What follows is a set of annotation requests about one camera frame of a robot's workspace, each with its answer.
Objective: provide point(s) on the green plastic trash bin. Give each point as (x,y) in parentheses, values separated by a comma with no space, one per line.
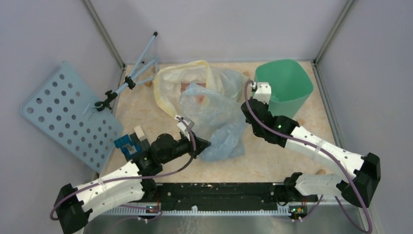
(290,86)

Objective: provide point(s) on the light blue perforated board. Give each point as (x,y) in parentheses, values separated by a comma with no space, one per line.
(63,108)

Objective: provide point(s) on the wooden block left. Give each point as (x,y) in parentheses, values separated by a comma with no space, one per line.
(138,136)

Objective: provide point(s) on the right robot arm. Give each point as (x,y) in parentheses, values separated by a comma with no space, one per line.
(347,167)

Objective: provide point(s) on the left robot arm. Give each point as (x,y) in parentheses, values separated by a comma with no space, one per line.
(76,206)

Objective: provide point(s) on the blue clamp block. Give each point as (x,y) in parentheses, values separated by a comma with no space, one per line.
(129,146)

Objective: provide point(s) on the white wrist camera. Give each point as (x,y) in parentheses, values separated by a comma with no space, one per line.
(184,124)
(261,91)

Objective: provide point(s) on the small wooden block near tripod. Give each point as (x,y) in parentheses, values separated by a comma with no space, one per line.
(148,83)

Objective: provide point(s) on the pink bag inside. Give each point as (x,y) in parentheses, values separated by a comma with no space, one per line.
(192,92)

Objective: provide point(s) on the light blue plastic bag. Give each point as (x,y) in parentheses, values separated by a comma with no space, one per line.
(220,121)

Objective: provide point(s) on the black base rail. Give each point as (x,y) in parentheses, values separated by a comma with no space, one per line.
(224,197)

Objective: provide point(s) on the light blue tripod stand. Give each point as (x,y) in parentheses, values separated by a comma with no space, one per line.
(130,81)

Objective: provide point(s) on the translucent white yellow trash bag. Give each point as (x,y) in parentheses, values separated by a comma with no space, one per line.
(169,83)

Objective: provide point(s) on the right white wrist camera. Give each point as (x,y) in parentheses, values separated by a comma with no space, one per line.
(261,91)

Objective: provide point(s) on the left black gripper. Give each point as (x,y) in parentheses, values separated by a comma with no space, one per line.
(200,144)

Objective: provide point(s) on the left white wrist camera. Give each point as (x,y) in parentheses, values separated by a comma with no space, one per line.
(184,124)

